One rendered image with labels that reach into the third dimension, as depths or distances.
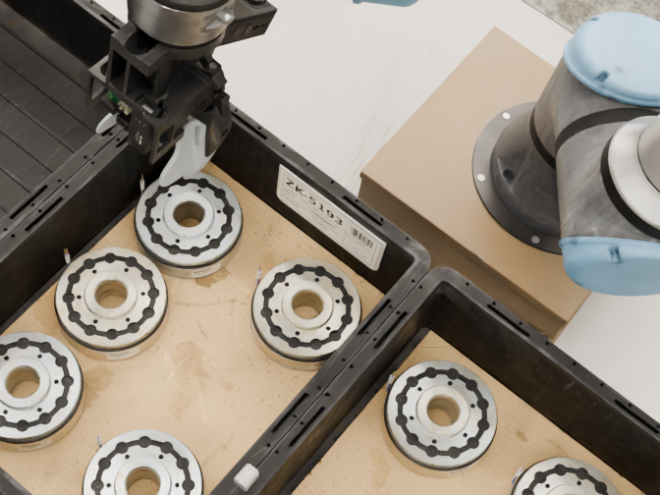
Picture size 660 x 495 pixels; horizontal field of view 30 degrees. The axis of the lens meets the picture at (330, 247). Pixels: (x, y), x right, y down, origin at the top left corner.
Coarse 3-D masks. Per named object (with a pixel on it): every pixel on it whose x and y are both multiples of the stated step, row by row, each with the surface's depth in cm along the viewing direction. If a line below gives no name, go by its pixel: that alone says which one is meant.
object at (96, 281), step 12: (96, 276) 113; (108, 276) 113; (120, 276) 113; (96, 288) 113; (132, 288) 113; (84, 300) 112; (132, 300) 112; (96, 312) 112; (108, 312) 112; (120, 312) 112
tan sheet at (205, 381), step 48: (240, 192) 123; (288, 240) 121; (192, 288) 118; (240, 288) 118; (0, 336) 114; (192, 336) 115; (240, 336) 116; (96, 384) 112; (144, 384) 113; (192, 384) 113; (240, 384) 114; (288, 384) 114; (96, 432) 110; (192, 432) 111; (240, 432) 112; (48, 480) 108; (144, 480) 109
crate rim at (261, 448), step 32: (256, 128) 115; (96, 160) 111; (288, 160) 113; (64, 192) 110; (32, 224) 109; (384, 224) 111; (0, 256) 106; (416, 256) 110; (384, 320) 107; (352, 352) 105; (320, 384) 104; (288, 416) 104; (256, 448) 101; (0, 480) 98; (224, 480) 99
